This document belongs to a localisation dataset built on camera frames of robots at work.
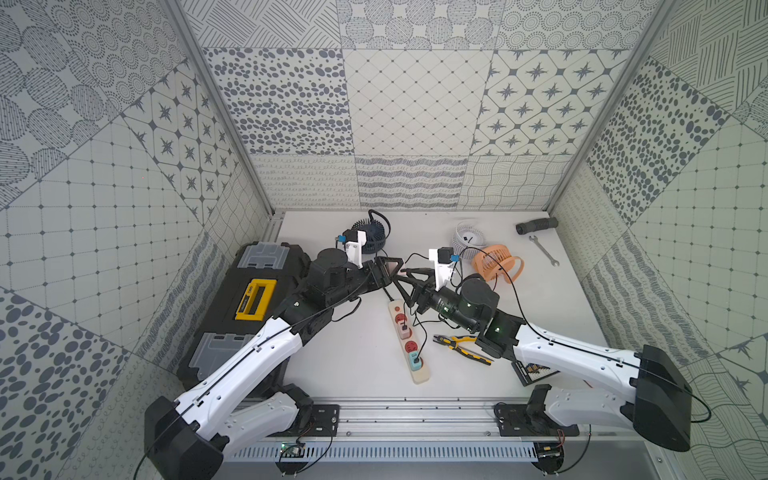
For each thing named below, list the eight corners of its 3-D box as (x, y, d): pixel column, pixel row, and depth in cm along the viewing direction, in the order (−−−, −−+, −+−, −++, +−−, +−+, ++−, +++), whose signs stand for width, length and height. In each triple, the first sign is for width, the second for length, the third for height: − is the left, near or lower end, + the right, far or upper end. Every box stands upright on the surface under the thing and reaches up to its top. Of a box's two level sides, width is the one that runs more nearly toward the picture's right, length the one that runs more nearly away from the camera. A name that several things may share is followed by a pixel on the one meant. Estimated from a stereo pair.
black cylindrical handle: (520, 236, 115) (523, 230, 112) (514, 229, 117) (517, 222, 114) (555, 227, 118) (559, 221, 115) (549, 220, 120) (552, 214, 117)
